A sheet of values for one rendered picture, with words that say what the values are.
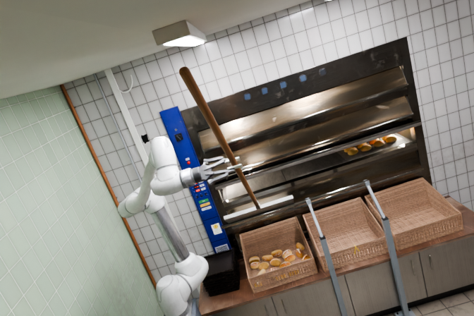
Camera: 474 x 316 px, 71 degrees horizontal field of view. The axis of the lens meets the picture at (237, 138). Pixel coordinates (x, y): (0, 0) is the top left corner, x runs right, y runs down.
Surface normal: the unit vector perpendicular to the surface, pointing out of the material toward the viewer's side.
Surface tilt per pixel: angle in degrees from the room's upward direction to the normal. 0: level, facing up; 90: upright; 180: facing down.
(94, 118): 90
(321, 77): 90
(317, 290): 90
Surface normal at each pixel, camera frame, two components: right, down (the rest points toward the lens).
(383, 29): 0.04, 0.26
